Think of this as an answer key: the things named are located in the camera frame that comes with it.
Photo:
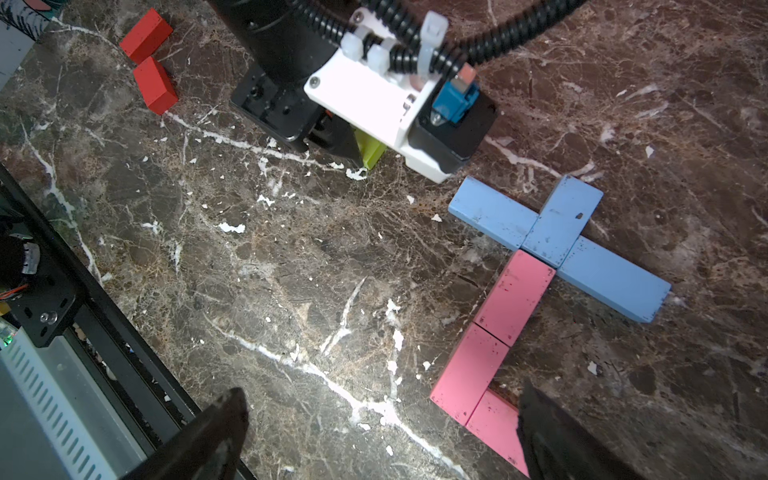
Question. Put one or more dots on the black front rail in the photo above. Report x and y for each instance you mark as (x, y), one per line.
(47, 293)

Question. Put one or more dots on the red block front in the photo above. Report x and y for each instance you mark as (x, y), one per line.
(155, 86)

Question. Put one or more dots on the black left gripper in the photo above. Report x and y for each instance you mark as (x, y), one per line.
(289, 41)

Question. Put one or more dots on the white slotted cable duct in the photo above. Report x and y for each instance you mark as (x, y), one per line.
(56, 422)

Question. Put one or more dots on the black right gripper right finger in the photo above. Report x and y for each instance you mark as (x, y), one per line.
(556, 446)

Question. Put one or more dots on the blue block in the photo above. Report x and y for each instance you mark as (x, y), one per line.
(492, 213)
(616, 282)
(561, 220)

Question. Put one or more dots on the pink block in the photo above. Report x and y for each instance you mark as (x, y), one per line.
(495, 422)
(514, 297)
(468, 373)

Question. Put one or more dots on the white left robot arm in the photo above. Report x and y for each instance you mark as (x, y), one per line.
(421, 47)

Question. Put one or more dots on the red block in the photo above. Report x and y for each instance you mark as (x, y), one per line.
(155, 86)
(149, 33)

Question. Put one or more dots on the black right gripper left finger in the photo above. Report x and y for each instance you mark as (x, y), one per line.
(207, 448)

